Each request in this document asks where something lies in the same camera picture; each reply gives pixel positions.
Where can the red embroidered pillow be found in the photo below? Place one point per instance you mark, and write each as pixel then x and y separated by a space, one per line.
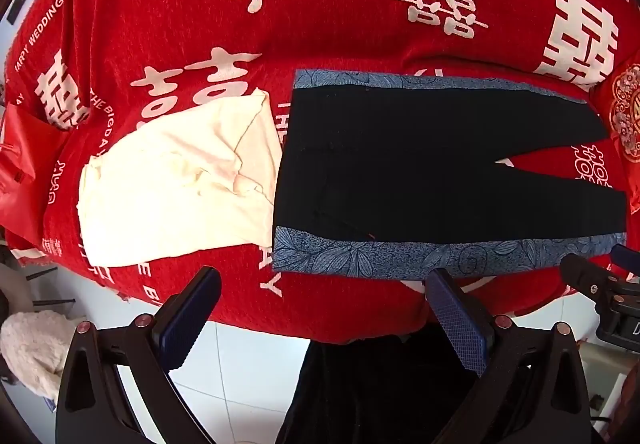
pixel 617 101

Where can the red wedding bedspread white characters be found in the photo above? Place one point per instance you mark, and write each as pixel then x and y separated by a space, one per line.
pixel 82 74

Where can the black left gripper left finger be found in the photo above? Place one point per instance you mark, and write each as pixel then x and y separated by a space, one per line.
pixel 93 406

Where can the cream folded garment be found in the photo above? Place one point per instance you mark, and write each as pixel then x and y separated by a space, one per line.
pixel 200 179

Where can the cream fluffy cushion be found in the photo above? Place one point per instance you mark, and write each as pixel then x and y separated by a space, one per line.
pixel 35 346

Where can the black pants blue patterned trim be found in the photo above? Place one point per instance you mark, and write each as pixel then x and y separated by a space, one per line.
pixel 392 177

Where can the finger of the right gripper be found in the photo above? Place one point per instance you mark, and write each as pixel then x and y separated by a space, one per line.
pixel 586 277
pixel 626 258

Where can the operator black trousers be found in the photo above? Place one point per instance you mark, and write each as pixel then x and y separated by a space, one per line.
pixel 392 389

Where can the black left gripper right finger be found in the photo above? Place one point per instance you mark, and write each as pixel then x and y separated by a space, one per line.
pixel 531 386

